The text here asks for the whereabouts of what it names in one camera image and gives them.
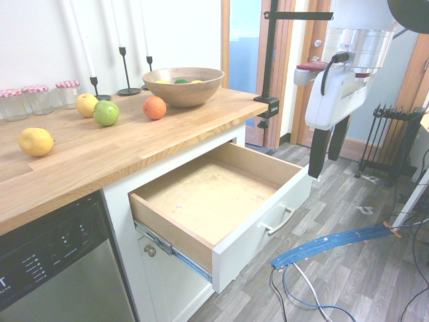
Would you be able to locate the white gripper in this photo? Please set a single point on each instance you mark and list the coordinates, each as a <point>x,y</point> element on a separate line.
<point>330,100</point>

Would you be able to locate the white drawer with wooden inside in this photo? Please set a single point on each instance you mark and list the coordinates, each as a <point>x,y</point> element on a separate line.
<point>207,188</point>

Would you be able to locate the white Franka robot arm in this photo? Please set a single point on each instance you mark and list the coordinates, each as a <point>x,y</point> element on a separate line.
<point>368,47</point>

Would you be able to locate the silver door deadbolt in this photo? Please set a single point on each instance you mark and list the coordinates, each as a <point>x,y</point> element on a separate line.
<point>317,43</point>

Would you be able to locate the yellow fruit in bowl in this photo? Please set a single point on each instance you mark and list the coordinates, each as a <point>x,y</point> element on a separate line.
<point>196,81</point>
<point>162,82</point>

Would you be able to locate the wooden bowl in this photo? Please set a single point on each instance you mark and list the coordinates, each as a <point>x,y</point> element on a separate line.
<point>184,94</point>

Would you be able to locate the green lime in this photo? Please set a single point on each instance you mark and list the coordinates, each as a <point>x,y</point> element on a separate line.
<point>180,81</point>

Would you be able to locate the orange fruit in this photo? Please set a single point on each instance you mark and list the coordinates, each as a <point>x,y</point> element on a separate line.
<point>154,108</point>

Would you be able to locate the round metal cabinet knob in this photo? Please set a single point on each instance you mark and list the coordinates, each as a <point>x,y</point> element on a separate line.
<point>150,251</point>

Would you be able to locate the white kitchen cabinet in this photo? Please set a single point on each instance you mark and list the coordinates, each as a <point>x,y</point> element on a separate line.
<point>167,295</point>

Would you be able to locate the tall black candle holder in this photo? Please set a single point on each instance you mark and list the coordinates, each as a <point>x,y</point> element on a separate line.
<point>124,60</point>

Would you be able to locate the green apple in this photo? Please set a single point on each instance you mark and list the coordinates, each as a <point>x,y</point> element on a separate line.
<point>106,113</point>

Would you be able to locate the short black candle holder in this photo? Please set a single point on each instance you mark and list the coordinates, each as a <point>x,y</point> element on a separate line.
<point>94,85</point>

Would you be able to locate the yellow apple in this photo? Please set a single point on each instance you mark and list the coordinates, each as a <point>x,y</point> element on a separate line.
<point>84,104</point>

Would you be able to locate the glass jar red checkered lid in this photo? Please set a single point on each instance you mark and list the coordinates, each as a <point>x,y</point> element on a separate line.
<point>37,100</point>
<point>12,105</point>
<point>68,95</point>

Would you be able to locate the stainless steel dishwasher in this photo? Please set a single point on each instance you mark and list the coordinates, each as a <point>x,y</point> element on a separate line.
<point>67,268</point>

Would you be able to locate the yellow lemon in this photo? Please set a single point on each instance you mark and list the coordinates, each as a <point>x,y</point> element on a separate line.
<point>35,142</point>

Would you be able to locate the red and grey wrist camera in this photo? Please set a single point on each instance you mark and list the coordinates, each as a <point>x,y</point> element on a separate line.
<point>306,73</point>

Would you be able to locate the black clamp camera stand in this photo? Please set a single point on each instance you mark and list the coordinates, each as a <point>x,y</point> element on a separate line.
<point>269,60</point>

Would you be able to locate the metal drawer slide rail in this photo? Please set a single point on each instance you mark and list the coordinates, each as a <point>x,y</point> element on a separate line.
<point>167,246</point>

